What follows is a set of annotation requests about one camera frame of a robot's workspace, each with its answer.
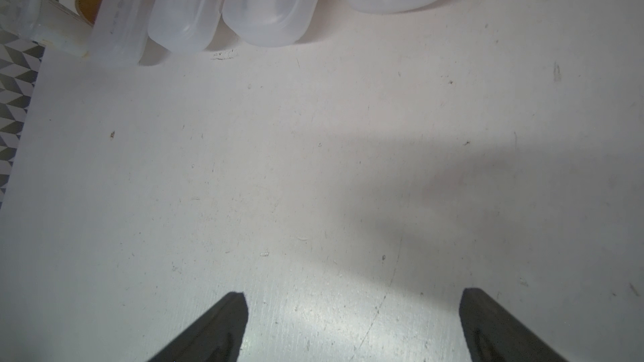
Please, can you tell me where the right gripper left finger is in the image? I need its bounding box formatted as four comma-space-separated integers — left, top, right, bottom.
149, 292, 248, 362

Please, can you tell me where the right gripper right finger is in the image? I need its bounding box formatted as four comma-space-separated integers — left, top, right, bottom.
459, 288, 565, 362

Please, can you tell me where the small clear glass cup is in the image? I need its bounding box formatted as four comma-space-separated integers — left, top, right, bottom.
1, 0, 45, 43

